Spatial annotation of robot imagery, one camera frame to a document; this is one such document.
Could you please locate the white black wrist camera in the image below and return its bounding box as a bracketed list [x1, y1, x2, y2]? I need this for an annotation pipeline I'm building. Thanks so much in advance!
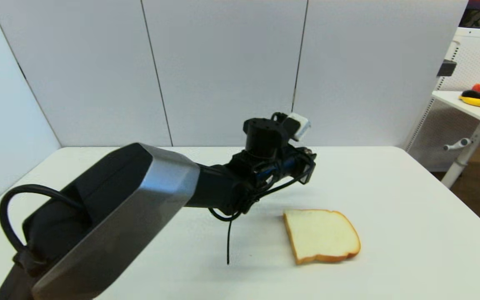
[272, 112, 310, 142]

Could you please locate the grey table crank handle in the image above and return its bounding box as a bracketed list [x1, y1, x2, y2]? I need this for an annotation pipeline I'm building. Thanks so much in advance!
[443, 138, 472, 152]

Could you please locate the thin black dangling cable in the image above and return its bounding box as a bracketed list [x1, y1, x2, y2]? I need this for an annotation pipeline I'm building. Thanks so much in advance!
[208, 165, 311, 265]

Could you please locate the white side table top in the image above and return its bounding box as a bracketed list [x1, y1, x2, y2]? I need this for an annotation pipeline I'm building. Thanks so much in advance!
[432, 90, 480, 135]

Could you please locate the yellow banana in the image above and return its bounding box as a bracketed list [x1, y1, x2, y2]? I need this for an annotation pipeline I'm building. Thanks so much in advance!
[458, 95, 480, 109]

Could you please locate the small black box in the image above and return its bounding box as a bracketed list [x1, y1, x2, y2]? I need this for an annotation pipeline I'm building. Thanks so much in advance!
[437, 60, 458, 78]

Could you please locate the white bread slice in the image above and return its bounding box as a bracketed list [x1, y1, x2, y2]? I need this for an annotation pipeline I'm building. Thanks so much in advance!
[282, 209, 361, 265]

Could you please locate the white side table leg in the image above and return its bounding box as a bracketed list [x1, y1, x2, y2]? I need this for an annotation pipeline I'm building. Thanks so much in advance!
[441, 122, 480, 189]

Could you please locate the thick black cable loop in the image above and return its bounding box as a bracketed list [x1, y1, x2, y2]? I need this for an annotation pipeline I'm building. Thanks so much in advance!
[0, 184, 84, 253]

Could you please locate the white perforated panel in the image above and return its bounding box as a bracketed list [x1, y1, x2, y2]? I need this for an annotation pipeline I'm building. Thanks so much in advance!
[406, 27, 480, 172]

